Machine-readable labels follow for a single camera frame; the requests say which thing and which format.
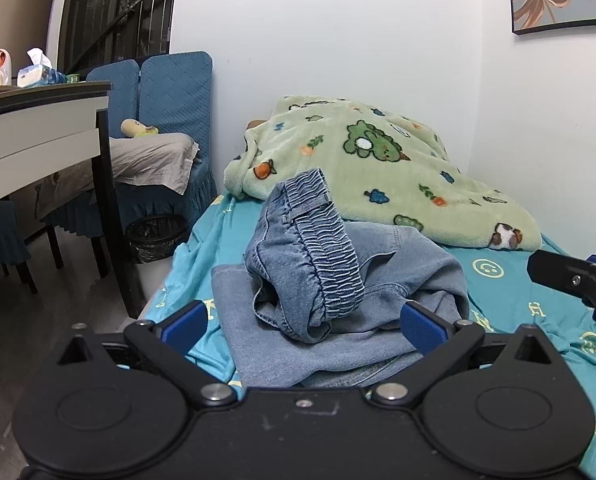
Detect blue tissue pack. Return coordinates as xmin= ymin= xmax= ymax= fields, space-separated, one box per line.
xmin=17 ymin=48 xmax=69 ymax=88

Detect black lined trash bin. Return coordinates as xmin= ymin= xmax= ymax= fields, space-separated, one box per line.
xmin=124 ymin=214 xmax=189 ymax=265

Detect blue denim jeans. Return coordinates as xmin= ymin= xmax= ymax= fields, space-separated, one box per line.
xmin=210 ymin=168 xmax=471 ymax=388

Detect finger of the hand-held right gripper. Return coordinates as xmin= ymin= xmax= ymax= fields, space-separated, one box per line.
xmin=526 ymin=250 xmax=596 ymax=328

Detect grey cloth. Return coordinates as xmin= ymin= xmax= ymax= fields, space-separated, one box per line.
xmin=35 ymin=132 xmax=201 ymax=218

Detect white and black table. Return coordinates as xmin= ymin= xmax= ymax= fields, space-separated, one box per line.
xmin=0 ymin=80 xmax=146 ymax=318

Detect green cartoon print blanket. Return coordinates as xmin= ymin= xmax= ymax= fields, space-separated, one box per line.
xmin=223 ymin=95 xmax=543 ymax=252

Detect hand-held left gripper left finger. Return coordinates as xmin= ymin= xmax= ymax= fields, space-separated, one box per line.
xmin=58 ymin=300 xmax=239 ymax=408

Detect dark window grille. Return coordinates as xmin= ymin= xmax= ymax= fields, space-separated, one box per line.
xmin=58 ymin=0 xmax=179 ymax=81

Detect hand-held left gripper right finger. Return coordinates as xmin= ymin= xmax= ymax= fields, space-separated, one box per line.
xmin=369 ymin=301 xmax=553 ymax=407

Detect teal printed bed sheet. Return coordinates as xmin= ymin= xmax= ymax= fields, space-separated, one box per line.
xmin=138 ymin=192 xmax=596 ymax=480

